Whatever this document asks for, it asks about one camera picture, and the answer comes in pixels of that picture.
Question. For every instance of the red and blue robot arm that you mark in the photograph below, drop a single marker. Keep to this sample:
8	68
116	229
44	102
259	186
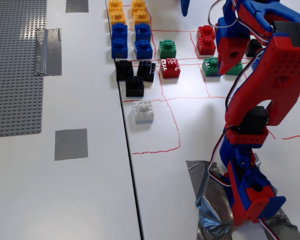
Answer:
282	70

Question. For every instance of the green lego block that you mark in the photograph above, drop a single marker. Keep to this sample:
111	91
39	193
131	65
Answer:
236	69
167	48
210	66

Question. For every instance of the red lego block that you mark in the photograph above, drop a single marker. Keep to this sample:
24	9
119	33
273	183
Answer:
170	68
205	31
206	46

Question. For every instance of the black lego block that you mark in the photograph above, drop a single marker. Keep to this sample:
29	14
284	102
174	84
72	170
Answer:
134	86
123	70
146	71
253	47

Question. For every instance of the blue lego block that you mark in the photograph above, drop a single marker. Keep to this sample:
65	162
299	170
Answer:
143	50
142	32
119	48
119	31

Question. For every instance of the crumpled grey tape under base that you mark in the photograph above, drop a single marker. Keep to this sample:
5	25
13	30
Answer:
212	200

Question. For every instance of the square grey tape marker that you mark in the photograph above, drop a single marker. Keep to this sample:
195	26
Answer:
71	144

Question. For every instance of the white lego block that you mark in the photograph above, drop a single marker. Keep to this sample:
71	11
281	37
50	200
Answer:
143	111

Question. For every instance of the blue and red gripper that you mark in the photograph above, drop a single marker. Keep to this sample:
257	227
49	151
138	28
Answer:
229	53

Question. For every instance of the crumpled grey tape strip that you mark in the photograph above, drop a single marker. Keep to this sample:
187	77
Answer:
50	50

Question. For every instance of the grey lego baseplate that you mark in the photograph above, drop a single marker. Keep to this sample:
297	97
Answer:
15	75

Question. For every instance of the yellow lego block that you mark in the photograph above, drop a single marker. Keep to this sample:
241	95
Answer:
117	18
141	18
115	5
138	5

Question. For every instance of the grey tape patch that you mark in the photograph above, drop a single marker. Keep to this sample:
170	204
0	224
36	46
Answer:
77	6

